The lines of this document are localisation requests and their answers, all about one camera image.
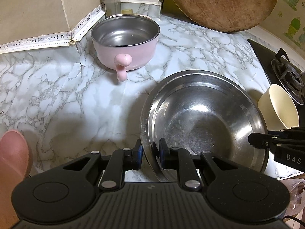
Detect black gas stove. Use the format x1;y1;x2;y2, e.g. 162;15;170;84
248;39;304;106

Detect round wooden cutting board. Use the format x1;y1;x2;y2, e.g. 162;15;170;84
173;0;277;33

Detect cream ceramic bowl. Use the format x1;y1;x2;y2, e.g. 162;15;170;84
258;84;299;131

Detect pink bowl with handle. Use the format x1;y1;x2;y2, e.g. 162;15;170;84
91;15;160;82

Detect left human hand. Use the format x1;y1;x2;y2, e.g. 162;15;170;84
1;130;33;228

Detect stainless steel mixing bowl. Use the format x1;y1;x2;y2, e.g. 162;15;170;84
140;70;269;182

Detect pale yellow blocks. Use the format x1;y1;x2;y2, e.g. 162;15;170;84
121;9;133;15

